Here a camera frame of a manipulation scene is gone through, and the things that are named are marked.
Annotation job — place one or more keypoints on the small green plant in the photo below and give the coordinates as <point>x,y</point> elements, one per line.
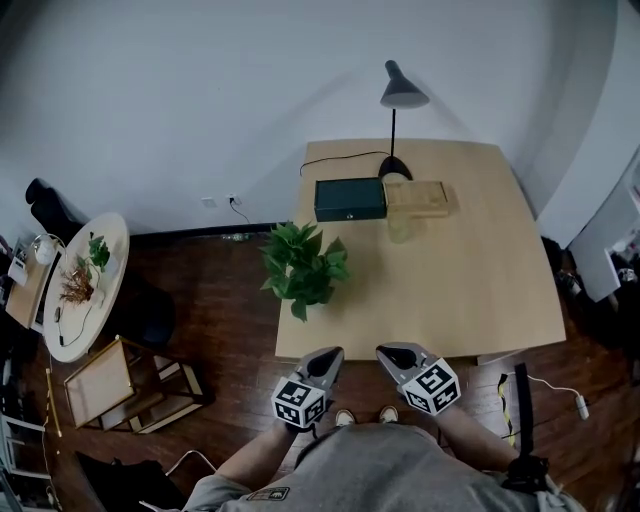
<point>99,252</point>

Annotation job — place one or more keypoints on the person's grey shirt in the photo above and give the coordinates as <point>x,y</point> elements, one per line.
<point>380,475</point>

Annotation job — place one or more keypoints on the clear glass cup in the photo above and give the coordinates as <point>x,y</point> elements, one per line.
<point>402,231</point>

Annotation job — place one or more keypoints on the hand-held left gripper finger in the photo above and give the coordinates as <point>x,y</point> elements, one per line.
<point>334,377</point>
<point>306,361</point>

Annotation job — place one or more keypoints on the black box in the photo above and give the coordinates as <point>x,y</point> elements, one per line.
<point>350,199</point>

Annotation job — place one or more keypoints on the thin gold rod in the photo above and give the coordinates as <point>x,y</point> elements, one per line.
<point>52,400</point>

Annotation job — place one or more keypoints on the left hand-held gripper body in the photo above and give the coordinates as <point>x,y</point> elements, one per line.
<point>300,400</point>

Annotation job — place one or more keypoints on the dried brown plant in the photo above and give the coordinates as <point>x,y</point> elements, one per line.
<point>75,287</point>

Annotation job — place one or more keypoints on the black desk lamp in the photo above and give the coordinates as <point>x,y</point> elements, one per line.
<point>402,92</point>

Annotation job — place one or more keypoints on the black chair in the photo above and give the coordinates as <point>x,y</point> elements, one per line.
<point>52,207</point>

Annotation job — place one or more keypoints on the pile of black bags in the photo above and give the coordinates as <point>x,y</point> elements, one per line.
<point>600,320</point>

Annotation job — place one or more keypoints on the person's left forearm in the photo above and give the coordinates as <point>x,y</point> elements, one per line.
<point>255,452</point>

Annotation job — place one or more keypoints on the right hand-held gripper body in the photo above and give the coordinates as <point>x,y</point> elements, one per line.
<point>430,387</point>

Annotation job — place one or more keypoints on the small wooden desk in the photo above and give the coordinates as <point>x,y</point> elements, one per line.
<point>27,300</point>

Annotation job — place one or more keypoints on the white shelf rack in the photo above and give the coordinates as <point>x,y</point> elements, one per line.
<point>20,450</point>

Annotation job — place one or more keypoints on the person's right forearm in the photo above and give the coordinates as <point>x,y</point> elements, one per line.
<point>475,437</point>

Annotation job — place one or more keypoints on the person's left shoe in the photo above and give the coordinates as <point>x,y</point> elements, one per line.
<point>344,417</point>

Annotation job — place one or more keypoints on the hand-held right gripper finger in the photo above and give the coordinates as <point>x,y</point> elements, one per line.
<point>424,354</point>
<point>390,370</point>

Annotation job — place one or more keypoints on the round beige table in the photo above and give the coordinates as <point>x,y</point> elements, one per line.
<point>70,345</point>

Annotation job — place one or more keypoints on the wooden frame stool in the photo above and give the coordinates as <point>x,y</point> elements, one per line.
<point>172,395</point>

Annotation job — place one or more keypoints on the white wall outlet with plug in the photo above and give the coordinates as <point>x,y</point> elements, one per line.
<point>234,199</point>

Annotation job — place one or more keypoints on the white globe lamp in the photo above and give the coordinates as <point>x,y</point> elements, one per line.
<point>44,250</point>

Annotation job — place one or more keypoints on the person's right shoe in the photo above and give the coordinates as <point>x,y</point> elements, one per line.
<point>388,414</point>

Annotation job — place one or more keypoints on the person's shoe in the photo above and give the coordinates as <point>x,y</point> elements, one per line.
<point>344,417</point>
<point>388,414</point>

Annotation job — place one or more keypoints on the black round stool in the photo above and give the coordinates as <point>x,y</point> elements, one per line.
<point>147,315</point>

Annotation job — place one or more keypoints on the gold frame glass-top table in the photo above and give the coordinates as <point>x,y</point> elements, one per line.
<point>97,382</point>

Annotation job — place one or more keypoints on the flat wooden box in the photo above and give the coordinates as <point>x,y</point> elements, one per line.
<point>425,199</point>

